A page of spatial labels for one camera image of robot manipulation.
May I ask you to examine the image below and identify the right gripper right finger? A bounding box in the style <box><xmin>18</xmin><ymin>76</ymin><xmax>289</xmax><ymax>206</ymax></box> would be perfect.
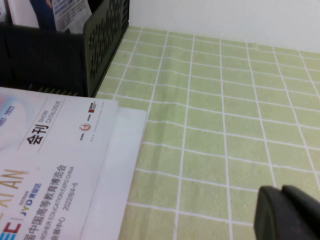
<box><xmin>281</xmin><ymin>184</ymin><xmax>320</xmax><ymax>240</ymax></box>

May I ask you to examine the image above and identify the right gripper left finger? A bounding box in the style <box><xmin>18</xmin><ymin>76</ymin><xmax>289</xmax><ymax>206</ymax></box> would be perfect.
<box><xmin>254</xmin><ymin>185</ymin><xmax>316</xmax><ymax>240</ymax></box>

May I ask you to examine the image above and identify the white and blue softcover book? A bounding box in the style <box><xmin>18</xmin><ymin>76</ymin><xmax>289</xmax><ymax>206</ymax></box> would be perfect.
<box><xmin>29</xmin><ymin>0</ymin><xmax>93</xmax><ymax>34</ymax></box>

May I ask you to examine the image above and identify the plain white book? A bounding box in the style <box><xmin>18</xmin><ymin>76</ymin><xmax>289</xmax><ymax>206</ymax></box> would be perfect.
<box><xmin>81</xmin><ymin>106</ymin><xmax>148</xmax><ymax>240</ymax></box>

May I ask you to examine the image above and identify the black mesh book holder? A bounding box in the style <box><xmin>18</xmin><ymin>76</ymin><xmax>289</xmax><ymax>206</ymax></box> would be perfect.
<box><xmin>0</xmin><ymin>0</ymin><xmax>131</xmax><ymax>98</ymax></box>

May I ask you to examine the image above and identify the green checked tablecloth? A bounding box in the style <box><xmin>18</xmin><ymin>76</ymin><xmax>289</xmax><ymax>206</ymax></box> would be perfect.
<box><xmin>96</xmin><ymin>26</ymin><xmax>320</xmax><ymax>240</ymax></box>

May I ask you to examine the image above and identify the white HEEC show catalogue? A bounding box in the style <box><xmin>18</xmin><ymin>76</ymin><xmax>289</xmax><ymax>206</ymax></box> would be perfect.
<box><xmin>0</xmin><ymin>86</ymin><xmax>120</xmax><ymax>240</ymax></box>

